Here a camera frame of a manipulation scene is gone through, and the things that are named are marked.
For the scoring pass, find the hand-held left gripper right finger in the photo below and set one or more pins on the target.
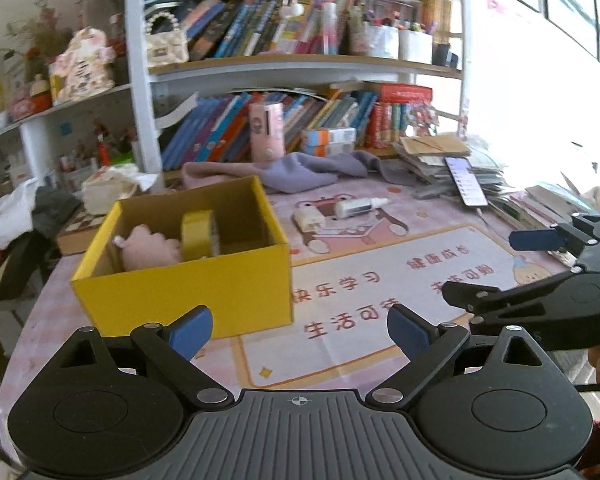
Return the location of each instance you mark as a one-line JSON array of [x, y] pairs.
[[407, 332]]

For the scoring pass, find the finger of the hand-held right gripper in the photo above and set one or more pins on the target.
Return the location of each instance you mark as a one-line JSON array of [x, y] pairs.
[[530, 240], [505, 300]]

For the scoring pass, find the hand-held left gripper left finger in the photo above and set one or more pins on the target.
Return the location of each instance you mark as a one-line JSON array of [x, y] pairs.
[[192, 332]]

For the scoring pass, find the yellow cardboard box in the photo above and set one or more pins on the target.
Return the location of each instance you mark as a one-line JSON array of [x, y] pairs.
[[180, 285]]

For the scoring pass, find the stack of flat booklets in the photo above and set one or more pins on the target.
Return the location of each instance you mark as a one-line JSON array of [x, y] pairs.
[[540, 202]]

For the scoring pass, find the black smartphone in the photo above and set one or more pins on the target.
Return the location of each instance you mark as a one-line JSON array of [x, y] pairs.
[[466, 181]]

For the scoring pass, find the pink plush pig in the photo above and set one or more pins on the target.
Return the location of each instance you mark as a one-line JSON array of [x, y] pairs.
[[145, 252]]

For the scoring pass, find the yellow tape roll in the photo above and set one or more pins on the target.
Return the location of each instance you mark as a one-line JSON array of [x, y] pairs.
[[195, 235]]

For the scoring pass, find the stack of papers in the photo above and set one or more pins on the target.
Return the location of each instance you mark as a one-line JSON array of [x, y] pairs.
[[430, 170]]

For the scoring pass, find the brown cardboard envelope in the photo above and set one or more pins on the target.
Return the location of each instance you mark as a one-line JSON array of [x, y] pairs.
[[432, 146]]

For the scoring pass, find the white squeeze bottle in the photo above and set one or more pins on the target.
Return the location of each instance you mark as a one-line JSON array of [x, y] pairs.
[[355, 207]]

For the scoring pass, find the small white charger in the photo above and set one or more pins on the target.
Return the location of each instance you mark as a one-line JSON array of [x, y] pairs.
[[307, 220]]

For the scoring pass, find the checkered game box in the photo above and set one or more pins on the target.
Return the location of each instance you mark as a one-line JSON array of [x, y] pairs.
[[77, 232]]

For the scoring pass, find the cream tissue pack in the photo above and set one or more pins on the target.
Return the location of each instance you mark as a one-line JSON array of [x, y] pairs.
[[110, 190]]

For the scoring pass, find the red boxed book set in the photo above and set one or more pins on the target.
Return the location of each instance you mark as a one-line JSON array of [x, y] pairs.
[[400, 110]]

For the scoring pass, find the dark cloth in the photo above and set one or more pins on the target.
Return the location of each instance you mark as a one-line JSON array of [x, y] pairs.
[[55, 210]]

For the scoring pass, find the lilac fleece cloth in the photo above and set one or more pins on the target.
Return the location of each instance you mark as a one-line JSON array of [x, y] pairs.
[[300, 175]]

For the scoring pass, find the group of small bottles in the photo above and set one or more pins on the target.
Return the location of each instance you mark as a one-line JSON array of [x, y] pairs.
[[100, 152]]

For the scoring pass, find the row of leaning thin books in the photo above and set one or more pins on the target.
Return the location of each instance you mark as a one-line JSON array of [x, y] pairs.
[[215, 130]]

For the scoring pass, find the black pen cup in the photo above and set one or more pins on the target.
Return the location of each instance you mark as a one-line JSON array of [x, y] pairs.
[[442, 55]]

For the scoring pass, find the small blue orange boxes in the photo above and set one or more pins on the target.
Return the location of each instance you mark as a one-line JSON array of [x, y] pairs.
[[327, 141]]

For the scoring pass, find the pink pencil sharpener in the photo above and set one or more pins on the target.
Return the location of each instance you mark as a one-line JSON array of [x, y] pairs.
[[266, 130]]

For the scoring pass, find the white plastic bag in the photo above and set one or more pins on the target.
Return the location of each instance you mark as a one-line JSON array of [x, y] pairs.
[[7, 215]]

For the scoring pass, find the white pen cup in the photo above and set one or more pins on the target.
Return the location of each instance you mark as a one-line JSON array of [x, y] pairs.
[[415, 46], [380, 42]]

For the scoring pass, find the white shelf unit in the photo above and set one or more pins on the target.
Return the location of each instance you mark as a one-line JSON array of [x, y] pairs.
[[142, 85]]

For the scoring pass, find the red tin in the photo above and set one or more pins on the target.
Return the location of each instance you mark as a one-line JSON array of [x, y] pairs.
[[30, 106]]

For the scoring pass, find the lucky cat figure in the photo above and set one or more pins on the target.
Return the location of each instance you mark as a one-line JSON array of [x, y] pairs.
[[82, 67]]

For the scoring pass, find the pink tube bottle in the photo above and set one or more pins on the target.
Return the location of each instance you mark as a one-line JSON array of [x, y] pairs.
[[329, 30]]

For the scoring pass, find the row of thick paperback books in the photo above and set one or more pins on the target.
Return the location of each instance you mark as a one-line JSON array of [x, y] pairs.
[[250, 20]]

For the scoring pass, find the dried flower bunch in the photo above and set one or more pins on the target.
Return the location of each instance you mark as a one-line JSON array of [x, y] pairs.
[[40, 30]]

